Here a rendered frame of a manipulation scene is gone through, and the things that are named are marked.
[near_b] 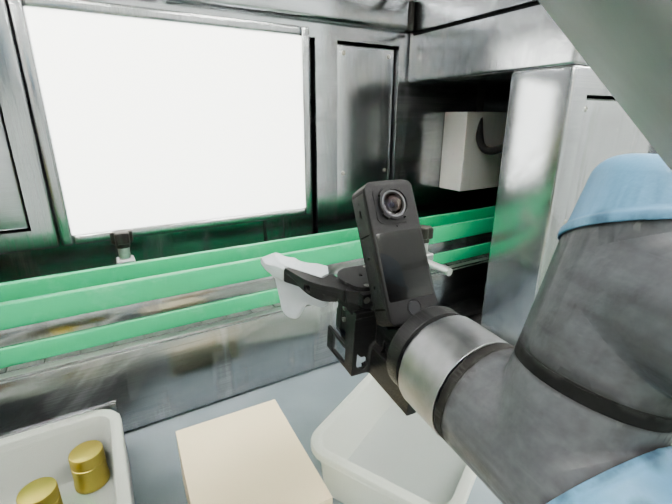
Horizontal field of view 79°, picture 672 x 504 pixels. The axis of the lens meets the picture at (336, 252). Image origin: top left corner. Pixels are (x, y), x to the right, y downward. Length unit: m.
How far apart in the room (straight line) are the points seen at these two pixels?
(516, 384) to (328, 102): 0.71
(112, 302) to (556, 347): 0.51
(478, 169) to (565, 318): 0.86
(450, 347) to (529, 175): 0.52
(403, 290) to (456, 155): 0.73
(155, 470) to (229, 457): 0.15
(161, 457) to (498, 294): 0.61
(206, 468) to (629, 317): 0.41
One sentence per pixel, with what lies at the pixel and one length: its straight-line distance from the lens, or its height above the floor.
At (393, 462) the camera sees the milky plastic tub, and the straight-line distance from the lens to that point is 0.58.
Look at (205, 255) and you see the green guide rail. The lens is 0.68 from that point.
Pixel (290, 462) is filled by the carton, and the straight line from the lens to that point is 0.48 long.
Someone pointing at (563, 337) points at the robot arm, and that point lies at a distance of 0.21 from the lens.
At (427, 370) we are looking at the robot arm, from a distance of 0.27.
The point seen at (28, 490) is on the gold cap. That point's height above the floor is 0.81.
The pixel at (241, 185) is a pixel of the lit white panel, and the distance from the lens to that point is 0.76.
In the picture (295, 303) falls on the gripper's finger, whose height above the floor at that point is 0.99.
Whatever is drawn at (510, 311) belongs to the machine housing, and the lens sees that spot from 0.82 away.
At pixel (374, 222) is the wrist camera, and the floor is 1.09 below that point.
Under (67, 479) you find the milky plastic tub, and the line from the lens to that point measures 0.62.
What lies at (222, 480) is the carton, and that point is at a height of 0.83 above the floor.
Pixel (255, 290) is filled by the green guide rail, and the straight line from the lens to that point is 0.64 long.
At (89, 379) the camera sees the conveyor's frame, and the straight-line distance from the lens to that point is 0.63.
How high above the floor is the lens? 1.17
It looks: 18 degrees down
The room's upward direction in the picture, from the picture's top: straight up
